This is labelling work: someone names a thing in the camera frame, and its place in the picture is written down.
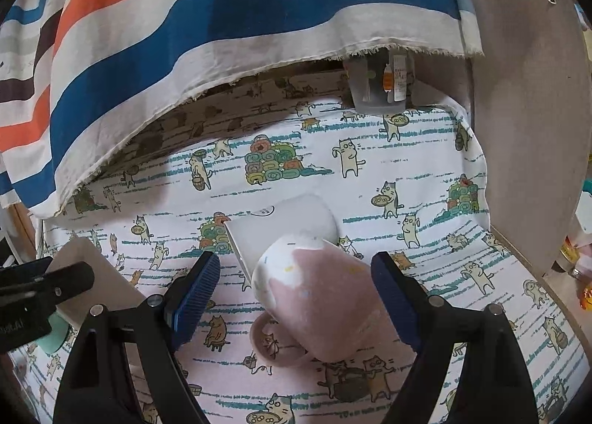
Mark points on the cat printed blanket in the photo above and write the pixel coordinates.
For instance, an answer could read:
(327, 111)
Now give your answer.
(370, 183)

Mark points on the orange and yellow packet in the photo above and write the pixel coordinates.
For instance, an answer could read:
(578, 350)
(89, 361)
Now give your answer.
(578, 276)

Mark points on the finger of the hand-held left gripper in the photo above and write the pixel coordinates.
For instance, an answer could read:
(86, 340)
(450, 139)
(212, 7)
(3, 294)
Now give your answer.
(60, 280)

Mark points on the beige flat board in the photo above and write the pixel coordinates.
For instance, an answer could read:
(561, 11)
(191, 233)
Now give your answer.
(106, 280)

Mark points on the pink and white mug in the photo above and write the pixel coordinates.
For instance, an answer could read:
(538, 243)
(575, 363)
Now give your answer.
(323, 299)

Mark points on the striped cloth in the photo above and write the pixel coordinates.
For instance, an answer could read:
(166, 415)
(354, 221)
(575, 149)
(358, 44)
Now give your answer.
(185, 35)

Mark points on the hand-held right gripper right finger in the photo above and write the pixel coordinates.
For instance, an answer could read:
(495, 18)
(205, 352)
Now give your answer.
(398, 306)

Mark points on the clear plastic container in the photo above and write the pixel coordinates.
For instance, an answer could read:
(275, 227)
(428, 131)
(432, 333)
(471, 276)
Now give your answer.
(377, 81)

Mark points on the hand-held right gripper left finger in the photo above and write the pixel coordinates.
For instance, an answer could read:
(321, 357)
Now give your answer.
(198, 299)

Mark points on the teal round object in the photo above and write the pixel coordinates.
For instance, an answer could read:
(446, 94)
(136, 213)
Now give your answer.
(54, 333)

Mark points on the brown wooden board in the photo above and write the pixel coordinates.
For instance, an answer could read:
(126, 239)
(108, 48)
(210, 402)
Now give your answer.
(522, 104)

